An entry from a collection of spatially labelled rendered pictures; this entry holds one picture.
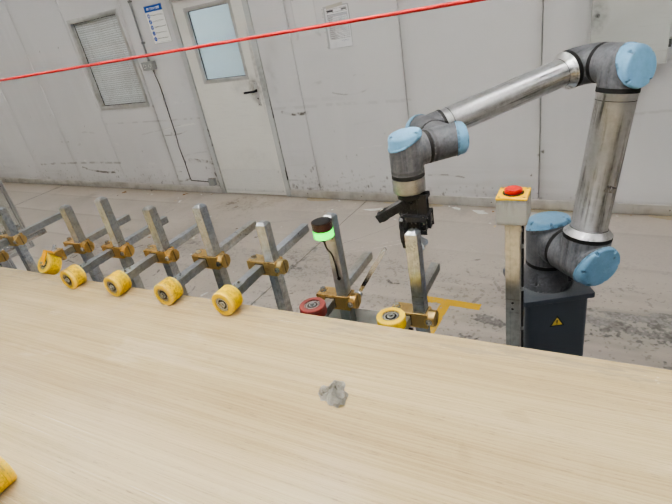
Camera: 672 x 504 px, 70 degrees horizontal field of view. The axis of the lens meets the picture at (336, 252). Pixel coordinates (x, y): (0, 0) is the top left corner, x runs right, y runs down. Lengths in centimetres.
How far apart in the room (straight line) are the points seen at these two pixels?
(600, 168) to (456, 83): 237
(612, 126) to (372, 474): 118
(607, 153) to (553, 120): 218
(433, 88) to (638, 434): 324
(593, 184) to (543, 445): 91
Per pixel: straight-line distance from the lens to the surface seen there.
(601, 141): 166
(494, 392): 112
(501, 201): 119
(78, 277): 204
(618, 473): 102
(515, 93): 158
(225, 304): 149
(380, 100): 416
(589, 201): 170
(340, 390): 114
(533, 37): 374
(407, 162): 129
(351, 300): 151
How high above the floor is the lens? 168
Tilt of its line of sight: 27 degrees down
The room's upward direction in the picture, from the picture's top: 11 degrees counter-clockwise
